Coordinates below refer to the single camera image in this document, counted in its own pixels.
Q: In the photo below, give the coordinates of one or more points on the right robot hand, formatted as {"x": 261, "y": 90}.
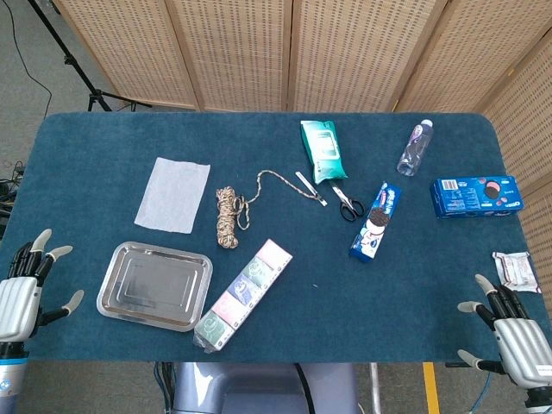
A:
{"x": 524, "y": 345}

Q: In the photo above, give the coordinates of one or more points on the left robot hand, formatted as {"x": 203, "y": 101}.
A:
{"x": 17, "y": 302}

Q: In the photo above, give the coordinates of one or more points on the silver metal tray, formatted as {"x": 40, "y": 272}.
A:
{"x": 151, "y": 286}

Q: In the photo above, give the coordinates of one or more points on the white snack packet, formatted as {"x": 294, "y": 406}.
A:
{"x": 515, "y": 271}

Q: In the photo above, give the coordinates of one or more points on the metal table leg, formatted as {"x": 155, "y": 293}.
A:
{"x": 375, "y": 388}

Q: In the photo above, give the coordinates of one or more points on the wide blue cookie box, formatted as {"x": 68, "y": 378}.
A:
{"x": 474, "y": 196}

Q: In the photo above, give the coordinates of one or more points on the slim blue cookie box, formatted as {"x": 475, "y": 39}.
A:
{"x": 375, "y": 224}

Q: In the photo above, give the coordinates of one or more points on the black tripod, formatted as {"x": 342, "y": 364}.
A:
{"x": 97, "y": 97}

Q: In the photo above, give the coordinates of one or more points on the multicolour tissue pack strip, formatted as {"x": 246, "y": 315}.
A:
{"x": 241, "y": 295}

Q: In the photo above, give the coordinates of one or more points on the clear plastic water bottle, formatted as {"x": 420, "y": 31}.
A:
{"x": 414, "y": 148}

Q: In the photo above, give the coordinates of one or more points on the blue table carpet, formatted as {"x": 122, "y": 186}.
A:
{"x": 302, "y": 302}

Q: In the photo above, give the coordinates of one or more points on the grey robot torso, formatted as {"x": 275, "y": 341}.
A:
{"x": 241, "y": 388}

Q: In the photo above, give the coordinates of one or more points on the green wet wipes pack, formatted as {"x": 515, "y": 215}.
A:
{"x": 325, "y": 151}

